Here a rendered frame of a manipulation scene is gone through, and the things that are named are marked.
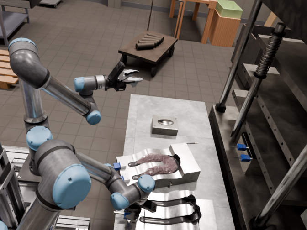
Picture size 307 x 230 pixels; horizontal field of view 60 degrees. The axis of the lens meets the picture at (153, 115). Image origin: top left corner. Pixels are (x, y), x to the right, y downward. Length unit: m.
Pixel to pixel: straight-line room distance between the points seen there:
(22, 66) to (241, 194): 1.50
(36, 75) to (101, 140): 2.06
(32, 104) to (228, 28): 4.94
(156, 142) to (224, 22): 4.14
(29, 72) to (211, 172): 1.34
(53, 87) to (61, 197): 0.57
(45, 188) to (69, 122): 2.59
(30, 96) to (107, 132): 1.96
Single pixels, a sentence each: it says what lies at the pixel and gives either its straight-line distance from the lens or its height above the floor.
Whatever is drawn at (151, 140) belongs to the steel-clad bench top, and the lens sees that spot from 2.05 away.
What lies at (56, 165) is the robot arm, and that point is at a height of 1.60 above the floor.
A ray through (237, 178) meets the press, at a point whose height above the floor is 0.78.
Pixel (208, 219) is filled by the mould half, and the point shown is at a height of 0.86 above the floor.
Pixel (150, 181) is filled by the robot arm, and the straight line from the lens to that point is 1.19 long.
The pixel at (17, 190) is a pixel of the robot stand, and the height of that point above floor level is 1.09.
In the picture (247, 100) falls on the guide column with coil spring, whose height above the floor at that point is 1.20.
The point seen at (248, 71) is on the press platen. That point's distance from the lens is 2.22.
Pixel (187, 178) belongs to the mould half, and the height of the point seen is 0.86.
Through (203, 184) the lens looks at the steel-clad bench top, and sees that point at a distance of 1.87.
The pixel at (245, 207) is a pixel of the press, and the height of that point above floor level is 0.79.
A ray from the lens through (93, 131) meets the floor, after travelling 3.28.
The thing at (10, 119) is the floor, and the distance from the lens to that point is 3.58.
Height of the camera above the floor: 2.23
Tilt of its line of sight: 38 degrees down
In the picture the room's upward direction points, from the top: 9 degrees clockwise
